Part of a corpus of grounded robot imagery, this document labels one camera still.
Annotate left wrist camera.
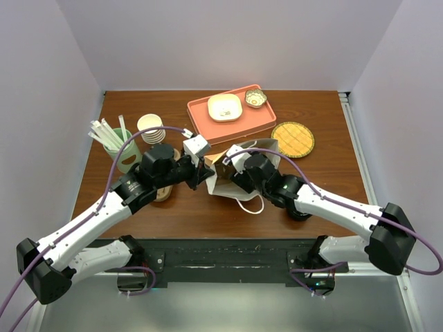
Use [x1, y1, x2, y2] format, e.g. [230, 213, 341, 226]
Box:
[182, 129, 211, 167]

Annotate stack of paper cups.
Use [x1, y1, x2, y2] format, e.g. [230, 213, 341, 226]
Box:
[137, 113, 165, 145]

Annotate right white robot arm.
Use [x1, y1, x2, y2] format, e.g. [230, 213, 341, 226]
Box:
[224, 150, 416, 275]

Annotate round woven yellow coaster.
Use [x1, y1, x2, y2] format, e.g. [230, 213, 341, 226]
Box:
[271, 122, 315, 158]

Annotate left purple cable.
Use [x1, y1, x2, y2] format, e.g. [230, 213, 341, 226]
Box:
[0, 127, 193, 332]

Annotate brown paper bag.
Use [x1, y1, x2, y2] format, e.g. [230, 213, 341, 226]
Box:
[204, 138, 279, 214]

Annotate cream square plate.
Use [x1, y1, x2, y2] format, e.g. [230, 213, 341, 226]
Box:
[207, 93, 243, 122]

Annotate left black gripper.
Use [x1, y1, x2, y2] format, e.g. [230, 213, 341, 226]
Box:
[155, 151, 215, 190]

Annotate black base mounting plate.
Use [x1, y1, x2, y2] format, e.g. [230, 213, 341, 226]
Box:
[102, 238, 347, 288]

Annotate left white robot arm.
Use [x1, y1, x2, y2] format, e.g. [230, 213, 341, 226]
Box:
[16, 137, 214, 304]

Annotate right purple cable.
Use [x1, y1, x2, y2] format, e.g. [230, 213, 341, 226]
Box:
[223, 147, 443, 297]

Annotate stack of black lids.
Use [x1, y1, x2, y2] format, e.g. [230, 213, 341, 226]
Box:
[287, 209, 311, 221]

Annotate pink serving tray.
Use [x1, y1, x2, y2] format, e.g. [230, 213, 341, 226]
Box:
[187, 84, 276, 145]

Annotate green straw holder cup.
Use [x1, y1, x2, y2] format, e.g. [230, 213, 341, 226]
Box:
[103, 128, 142, 174]

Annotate small floral bowl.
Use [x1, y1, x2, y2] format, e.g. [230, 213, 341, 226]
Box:
[244, 89, 267, 109]

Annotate wrapped white straw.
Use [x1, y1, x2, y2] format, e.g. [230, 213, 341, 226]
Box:
[91, 120, 114, 143]
[100, 118, 124, 149]
[88, 131, 116, 151]

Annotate purple cable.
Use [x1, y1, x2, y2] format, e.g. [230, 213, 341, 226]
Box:
[223, 147, 443, 297]
[0, 127, 193, 332]

